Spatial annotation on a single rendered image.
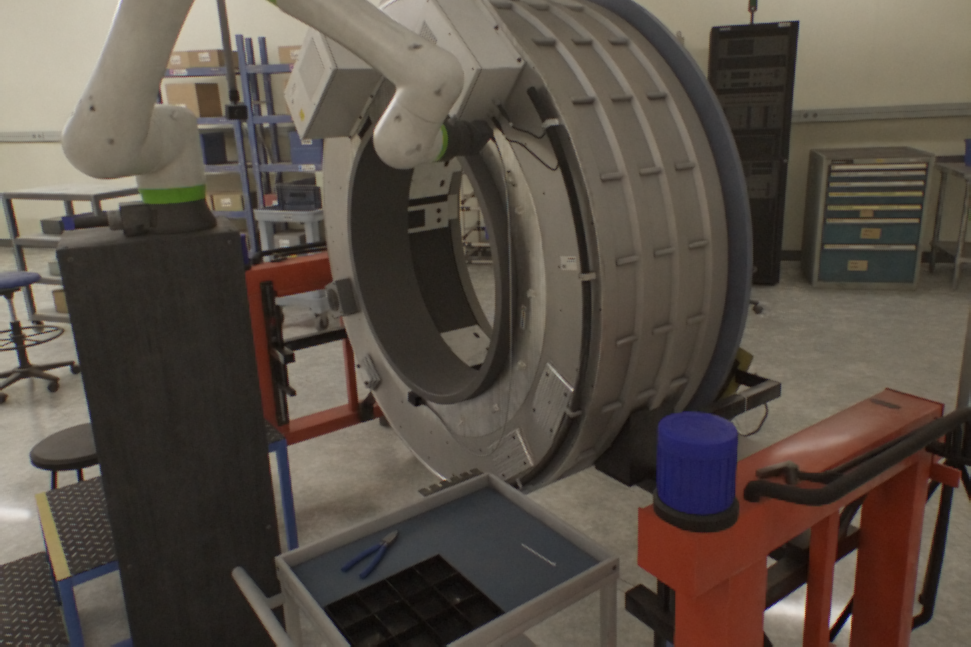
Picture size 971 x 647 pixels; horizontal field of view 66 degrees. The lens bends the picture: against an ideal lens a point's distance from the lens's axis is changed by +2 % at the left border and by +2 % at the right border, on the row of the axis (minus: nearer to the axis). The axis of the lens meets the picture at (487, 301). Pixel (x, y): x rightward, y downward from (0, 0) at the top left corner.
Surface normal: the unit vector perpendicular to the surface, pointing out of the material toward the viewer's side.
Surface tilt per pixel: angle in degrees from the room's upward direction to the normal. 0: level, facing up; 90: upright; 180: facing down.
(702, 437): 0
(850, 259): 90
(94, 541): 0
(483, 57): 42
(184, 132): 88
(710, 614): 90
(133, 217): 81
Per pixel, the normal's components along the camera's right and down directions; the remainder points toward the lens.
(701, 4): -0.25, 0.27
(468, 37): 0.36, -0.58
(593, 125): 0.48, -0.33
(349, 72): 0.37, 0.90
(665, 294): 0.58, 0.22
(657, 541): -0.81, 0.19
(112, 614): -0.04, -0.96
